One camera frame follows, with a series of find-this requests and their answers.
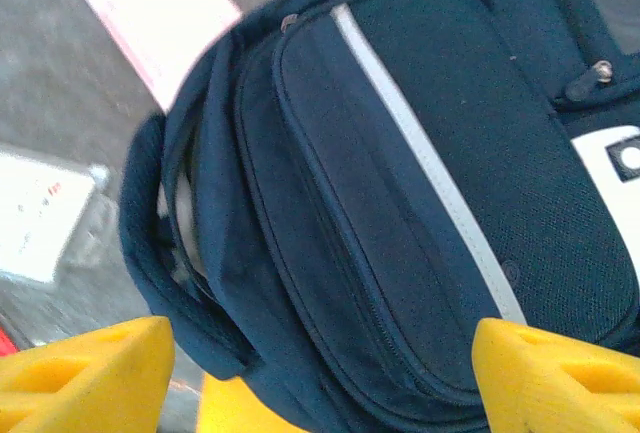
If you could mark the navy blue backpack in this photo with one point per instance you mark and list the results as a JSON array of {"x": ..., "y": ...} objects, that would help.
[{"x": 400, "y": 178}]

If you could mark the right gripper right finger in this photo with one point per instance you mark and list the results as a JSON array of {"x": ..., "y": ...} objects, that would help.
[{"x": 560, "y": 393}]

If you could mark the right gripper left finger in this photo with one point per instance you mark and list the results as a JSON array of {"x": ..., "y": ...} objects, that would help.
[{"x": 75, "y": 388}]

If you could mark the small red item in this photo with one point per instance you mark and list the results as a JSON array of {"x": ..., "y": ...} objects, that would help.
[{"x": 7, "y": 340}]

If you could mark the white box with red print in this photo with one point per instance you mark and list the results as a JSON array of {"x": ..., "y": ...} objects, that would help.
[{"x": 40, "y": 203}]

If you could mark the pink pencil case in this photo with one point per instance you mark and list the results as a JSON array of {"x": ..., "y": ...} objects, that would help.
[{"x": 150, "y": 13}]

